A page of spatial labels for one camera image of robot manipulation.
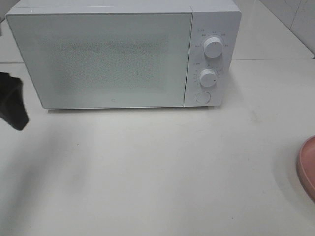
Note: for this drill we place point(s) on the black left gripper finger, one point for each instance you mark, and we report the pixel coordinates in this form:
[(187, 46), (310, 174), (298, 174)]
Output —
[(12, 109)]

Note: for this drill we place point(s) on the white microwave door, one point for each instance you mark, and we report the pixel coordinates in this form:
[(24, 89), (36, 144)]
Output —
[(85, 61)]

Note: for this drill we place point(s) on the round white door button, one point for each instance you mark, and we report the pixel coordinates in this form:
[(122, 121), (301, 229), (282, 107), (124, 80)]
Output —
[(203, 97)]

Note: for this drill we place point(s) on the white timer knob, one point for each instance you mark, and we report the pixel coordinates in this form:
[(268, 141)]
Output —
[(207, 77)]

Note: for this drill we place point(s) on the pink round plate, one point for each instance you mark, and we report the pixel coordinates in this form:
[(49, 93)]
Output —
[(306, 167)]

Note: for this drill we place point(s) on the white microwave oven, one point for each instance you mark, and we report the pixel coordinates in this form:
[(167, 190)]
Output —
[(208, 17)]

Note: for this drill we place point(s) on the upper white power knob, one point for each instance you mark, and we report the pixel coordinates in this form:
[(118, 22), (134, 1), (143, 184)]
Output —
[(213, 47)]

